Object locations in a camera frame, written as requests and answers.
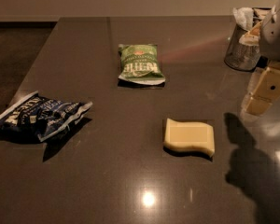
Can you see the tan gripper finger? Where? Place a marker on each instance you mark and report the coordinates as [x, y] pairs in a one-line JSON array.
[[263, 89]]

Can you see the green jalapeno chip bag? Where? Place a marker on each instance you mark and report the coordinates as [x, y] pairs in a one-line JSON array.
[[139, 64]]

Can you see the yellow wavy sponge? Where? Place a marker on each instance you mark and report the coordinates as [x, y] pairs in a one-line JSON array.
[[191, 136]]

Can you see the blue salt vinegar chip bag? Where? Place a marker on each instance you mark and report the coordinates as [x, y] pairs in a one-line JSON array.
[[42, 117]]

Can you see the metal mesh utensil cup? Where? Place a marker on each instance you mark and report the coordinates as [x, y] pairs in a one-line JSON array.
[[243, 51]]

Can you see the white crumpled napkin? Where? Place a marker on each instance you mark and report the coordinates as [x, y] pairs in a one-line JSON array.
[[244, 17]]

